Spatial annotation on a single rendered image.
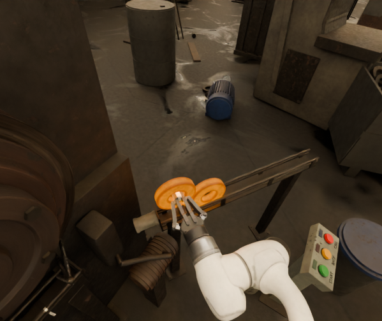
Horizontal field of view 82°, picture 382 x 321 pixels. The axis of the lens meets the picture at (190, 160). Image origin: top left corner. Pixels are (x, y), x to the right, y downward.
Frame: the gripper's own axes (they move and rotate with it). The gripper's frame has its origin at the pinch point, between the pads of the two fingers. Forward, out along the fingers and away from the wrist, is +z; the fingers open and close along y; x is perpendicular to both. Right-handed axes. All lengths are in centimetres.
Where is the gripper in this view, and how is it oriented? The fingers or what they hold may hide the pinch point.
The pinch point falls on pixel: (176, 191)
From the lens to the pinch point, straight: 81.9
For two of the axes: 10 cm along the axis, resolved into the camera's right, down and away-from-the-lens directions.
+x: 0.6, -6.6, -7.5
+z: -4.0, -7.0, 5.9
